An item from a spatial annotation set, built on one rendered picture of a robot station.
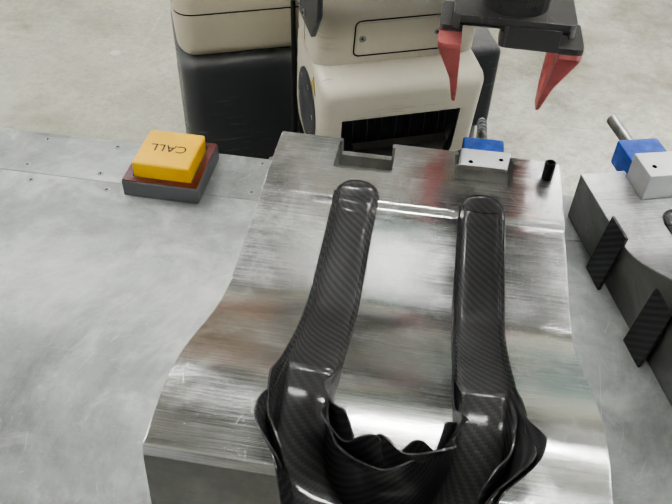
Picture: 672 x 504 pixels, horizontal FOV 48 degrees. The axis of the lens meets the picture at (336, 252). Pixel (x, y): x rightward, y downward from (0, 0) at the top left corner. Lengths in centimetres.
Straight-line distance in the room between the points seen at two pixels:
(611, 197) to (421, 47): 37
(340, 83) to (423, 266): 42
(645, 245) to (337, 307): 29
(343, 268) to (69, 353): 24
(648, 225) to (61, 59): 227
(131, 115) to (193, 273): 171
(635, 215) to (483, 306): 21
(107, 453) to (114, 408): 4
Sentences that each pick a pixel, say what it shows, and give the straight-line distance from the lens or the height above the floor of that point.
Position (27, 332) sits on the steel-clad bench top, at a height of 80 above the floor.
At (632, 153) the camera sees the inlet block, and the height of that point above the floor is 87.
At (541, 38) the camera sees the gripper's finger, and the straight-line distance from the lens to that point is 68.
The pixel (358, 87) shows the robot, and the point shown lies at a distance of 98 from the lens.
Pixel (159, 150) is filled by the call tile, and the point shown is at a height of 84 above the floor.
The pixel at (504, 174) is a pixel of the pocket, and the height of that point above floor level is 87.
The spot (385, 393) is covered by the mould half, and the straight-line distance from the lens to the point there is 46.
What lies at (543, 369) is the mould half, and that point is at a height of 91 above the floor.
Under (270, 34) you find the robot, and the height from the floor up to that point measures 72.
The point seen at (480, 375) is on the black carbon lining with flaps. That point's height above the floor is 91.
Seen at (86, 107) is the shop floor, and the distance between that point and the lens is 247.
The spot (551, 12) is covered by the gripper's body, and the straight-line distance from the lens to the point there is 69.
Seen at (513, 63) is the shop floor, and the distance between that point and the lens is 272.
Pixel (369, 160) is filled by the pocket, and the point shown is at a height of 87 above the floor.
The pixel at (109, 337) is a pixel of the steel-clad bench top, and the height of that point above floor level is 80.
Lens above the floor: 131
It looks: 44 degrees down
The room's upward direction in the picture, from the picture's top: 2 degrees clockwise
